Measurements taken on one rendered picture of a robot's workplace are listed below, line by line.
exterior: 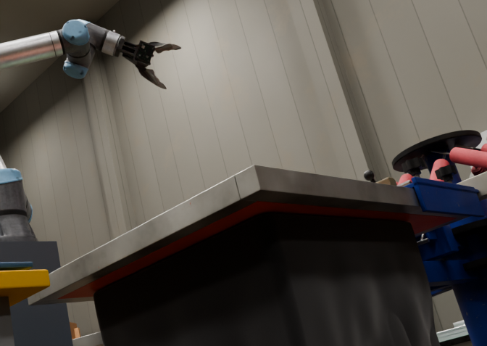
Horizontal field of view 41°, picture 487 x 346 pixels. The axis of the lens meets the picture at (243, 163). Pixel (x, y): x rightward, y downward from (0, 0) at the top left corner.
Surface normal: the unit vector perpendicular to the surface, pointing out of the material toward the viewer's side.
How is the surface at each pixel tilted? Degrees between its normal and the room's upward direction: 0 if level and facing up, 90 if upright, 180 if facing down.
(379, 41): 90
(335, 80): 90
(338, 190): 90
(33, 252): 90
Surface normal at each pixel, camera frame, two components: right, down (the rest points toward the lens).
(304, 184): 0.73, -0.39
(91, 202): -0.68, -0.07
